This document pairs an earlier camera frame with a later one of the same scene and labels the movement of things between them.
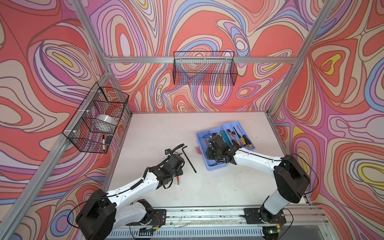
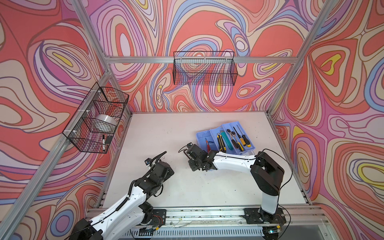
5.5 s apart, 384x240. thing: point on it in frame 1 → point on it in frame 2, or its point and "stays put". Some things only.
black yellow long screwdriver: (245, 139) stays put
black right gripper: (208, 154) → (193, 168)
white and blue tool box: (219, 145) stays put
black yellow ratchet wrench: (234, 133) stays put
